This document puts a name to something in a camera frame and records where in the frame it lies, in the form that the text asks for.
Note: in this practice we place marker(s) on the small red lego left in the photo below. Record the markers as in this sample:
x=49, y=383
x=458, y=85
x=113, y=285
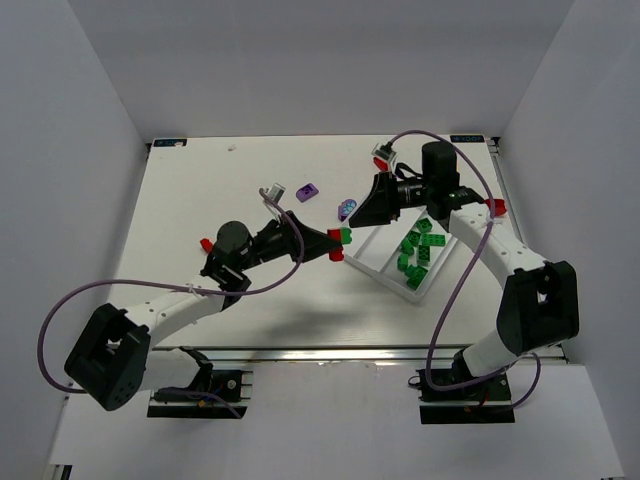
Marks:
x=207, y=245

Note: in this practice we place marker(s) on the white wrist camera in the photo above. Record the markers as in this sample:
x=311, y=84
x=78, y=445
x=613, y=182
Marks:
x=385, y=151
x=273, y=194

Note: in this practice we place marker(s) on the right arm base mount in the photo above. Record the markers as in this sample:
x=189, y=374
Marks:
x=489, y=402

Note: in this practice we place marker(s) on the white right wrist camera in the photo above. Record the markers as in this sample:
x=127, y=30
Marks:
x=385, y=151

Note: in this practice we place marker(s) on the aluminium table edge rail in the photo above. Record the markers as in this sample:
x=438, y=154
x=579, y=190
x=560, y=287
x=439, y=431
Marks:
x=327, y=354

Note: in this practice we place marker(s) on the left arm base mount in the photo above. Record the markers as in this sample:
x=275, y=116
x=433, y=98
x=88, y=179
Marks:
x=185, y=384

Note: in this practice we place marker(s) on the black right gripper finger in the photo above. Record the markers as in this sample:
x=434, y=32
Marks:
x=380, y=195
x=370, y=216

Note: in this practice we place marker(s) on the white three-compartment tray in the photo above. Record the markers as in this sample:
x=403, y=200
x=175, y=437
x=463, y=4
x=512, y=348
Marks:
x=375, y=251

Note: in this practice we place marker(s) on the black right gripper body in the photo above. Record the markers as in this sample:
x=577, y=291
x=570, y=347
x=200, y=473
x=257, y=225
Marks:
x=388, y=195

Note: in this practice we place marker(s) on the blue label left corner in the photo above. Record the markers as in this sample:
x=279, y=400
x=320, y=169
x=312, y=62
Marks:
x=169, y=142

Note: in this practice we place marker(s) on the green 2x2 lego brick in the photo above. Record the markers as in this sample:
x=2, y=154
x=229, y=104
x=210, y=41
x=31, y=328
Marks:
x=423, y=254

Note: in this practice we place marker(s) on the small green lego brick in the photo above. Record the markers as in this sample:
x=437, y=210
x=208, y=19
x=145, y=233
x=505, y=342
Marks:
x=414, y=282

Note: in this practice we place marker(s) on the blue label right corner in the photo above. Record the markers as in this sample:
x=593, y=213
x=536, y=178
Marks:
x=467, y=138

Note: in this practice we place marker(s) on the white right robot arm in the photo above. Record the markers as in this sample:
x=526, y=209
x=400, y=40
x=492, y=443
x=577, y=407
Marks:
x=539, y=304

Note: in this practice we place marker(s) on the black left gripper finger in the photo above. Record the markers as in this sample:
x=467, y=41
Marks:
x=311, y=251
x=310, y=235

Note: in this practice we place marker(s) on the purple paw print lego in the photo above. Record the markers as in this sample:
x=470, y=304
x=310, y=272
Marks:
x=346, y=208

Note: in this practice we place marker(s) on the red lego brick top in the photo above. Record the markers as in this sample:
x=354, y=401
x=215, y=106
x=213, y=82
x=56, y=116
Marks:
x=381, y=163

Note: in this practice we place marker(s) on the red lego right side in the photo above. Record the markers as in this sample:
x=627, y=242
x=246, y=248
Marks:
x=496, y=208

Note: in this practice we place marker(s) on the red and green lego stack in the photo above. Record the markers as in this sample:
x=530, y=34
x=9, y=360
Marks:
x=343, y=237

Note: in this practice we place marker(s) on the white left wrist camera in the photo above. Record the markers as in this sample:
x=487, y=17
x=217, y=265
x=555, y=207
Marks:
x=273, y=194

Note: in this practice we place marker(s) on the blue label corner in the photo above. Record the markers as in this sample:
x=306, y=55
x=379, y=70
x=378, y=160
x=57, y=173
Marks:
x=467, y=138
x=169, y=142

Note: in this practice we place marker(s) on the green 2x4 lego plate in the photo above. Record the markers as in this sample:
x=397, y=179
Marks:
x=433, y=240

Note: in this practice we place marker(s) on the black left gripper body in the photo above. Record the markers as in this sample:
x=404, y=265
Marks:
x=288, y=235

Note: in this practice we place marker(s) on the purple arch lego brick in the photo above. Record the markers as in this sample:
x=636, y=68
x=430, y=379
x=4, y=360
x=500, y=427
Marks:
x=306, y=192

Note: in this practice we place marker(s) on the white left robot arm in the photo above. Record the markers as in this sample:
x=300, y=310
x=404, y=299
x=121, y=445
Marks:
x=112, y=358

